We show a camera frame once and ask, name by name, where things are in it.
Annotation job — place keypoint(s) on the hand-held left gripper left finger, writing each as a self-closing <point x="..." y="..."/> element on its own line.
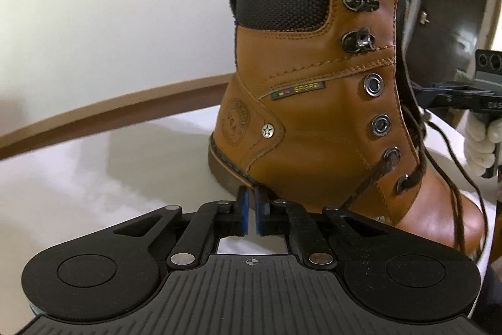
<point x="242" y="213"/>

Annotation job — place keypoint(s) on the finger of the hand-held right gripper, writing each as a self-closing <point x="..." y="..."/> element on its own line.
<point x="447" y="99"/>

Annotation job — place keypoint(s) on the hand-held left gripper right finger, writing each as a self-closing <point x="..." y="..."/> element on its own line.
<point x="261" y="215"/>

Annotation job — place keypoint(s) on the brown leather boot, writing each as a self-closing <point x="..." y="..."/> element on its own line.
<point x="313" y="131"/>

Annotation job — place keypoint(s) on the dark brown shoelace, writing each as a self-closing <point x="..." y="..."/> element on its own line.
<point x="368" y="182"/>

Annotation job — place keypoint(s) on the person's right hand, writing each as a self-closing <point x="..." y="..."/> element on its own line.
<point x="478" y="146"/>

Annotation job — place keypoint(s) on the person's dark pants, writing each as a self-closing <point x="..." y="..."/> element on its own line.
<point x="492" y="292"/>

